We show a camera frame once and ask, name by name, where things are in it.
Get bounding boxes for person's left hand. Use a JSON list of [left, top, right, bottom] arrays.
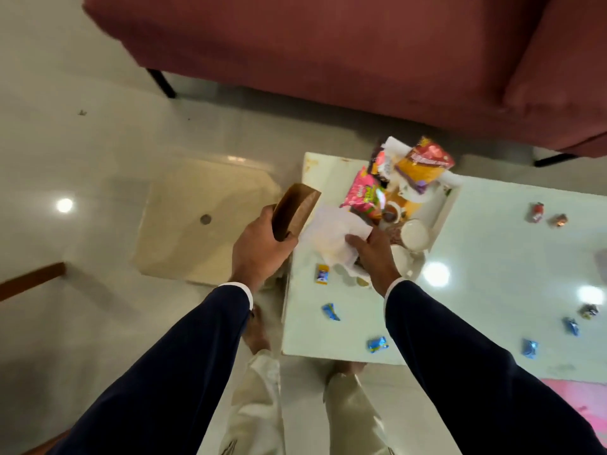
[[229, 204, 300, 293]]

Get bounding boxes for person's right hand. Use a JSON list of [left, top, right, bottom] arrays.
[[345, 226, 404, 298]]

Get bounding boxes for white floral mug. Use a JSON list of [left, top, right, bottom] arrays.
[[400, 218, 431, 253], [389, 243, 427, 280]]

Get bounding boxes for white paper napkins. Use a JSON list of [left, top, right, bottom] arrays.
[[298, 205, 374, 280]]

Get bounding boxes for brown wooden napkin holder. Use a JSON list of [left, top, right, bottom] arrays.
[[271, 182, 322, 242]]

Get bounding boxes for pink green snack packet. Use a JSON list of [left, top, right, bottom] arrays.
[[339, 166, 388, 220]]

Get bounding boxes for white printed tray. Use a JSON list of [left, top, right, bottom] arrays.
[[331, 136, 463, 288]]

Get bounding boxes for salted peanuts packet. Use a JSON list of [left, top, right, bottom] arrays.
[[367, 140, 395, 185]]

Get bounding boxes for red yellow snack packet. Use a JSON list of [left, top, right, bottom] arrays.
[[395, 135, 456, 195]]

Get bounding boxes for person's left forearm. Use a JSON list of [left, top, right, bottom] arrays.
[[47, 281, 255, 455]]

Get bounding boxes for person's right forearm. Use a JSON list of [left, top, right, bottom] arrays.
[[383, 277, 607, 455]]

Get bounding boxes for person's left leg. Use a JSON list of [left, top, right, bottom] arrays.
[[218, 305, 286, 455]]

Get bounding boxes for person's leg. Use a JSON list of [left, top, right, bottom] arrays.
[[322, 360, 395, 455], [218, 305, 286, 455]]

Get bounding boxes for person's right leg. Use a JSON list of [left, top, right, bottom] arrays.
[[322, 360, 395, 455]]

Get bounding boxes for beige plastic stool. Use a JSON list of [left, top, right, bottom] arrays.
[[131, 155, 285, 288]]

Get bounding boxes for red fabric sofa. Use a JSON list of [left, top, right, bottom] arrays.
[[82, 0, 607, 169]]

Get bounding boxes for brown wooden chair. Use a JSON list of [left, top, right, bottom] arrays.
[[0, 262, 72, 455]]

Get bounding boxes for pink plastic bin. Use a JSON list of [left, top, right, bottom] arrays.
[[540, 377, 607, 446]]

